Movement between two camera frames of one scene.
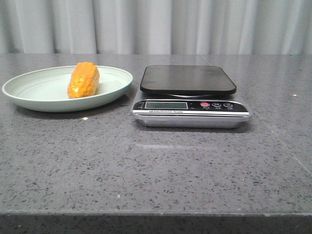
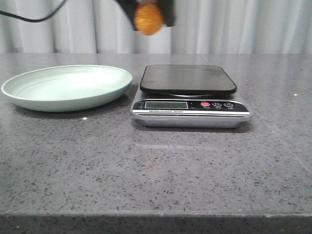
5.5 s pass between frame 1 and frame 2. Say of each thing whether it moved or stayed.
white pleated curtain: stayed
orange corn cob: moved
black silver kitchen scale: stayed
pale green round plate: stayed
